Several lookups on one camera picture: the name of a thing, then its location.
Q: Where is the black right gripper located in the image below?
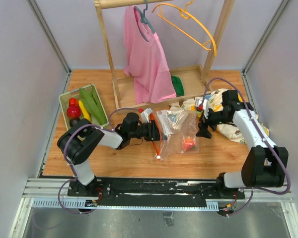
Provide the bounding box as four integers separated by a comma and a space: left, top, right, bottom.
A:
196, 106, 230, 139

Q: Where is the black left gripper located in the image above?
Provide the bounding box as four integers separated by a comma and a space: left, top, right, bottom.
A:
130, 120, 168, 142

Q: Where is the clear zip top bag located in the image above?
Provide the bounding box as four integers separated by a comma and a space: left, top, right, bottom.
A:
152, 108, 199, 160

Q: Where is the green plush vegetable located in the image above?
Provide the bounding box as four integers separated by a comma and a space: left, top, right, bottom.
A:
79, 84, 108, 126

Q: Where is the yellow plush banana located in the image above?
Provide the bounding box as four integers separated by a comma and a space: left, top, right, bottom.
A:
79, 100, 92, 122

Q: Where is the red plush fruit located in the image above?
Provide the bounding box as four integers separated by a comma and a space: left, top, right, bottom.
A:
67, 106, 81, 119

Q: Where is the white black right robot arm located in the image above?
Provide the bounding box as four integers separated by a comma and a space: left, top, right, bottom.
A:
196, 90, 289, 198

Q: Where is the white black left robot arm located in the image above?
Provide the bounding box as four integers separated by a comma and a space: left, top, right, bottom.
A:
57, 113, 166, 196

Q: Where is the cartoon print children's garment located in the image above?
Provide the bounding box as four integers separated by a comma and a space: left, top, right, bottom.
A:
169, 88, 270, 144

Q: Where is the wooden clothes rack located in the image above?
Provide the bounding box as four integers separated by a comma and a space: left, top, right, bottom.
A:
94, 0, 234, 110

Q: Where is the green cloth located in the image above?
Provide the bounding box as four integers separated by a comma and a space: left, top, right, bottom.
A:
171, 75, 184, 97

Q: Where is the dark purple plush fruit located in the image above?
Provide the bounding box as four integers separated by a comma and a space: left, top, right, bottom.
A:
69, 118, 80, 127

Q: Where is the red orange plush pepper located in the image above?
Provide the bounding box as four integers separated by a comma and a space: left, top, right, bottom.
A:
68, 98, 79, 107

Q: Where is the pink t-shirt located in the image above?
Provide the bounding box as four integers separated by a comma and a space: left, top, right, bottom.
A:
124, 6, 176, 104

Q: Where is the light green plastic basket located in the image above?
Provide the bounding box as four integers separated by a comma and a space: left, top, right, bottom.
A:
59, 84, 109, 129

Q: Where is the grey clothes hanger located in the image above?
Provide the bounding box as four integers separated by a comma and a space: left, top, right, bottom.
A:
134, 0, 155, 34

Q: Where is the yellow clothes hanger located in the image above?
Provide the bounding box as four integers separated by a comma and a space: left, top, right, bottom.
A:
151, 0, 218, 57

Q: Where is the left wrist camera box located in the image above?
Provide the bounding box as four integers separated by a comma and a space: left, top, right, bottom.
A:
139, 108, 153, 123

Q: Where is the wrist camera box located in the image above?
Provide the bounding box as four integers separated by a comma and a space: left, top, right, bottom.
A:
194, 97, 209, 118
139, 108, 153, 123

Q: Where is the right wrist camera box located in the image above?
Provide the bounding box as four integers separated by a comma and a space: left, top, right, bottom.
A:
194, 97, 209, 118

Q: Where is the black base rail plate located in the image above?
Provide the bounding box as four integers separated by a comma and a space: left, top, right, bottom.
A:
67, 177, 245, 200

